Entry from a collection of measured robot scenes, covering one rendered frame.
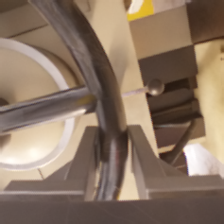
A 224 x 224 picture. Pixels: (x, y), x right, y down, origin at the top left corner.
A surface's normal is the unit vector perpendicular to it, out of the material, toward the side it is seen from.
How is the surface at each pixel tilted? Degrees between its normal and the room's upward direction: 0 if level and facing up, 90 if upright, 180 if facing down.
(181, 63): 90
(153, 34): 90
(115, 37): 90
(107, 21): 90
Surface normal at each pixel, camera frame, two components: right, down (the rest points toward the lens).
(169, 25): 0.01, 0.27
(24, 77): 0.35, -0.11
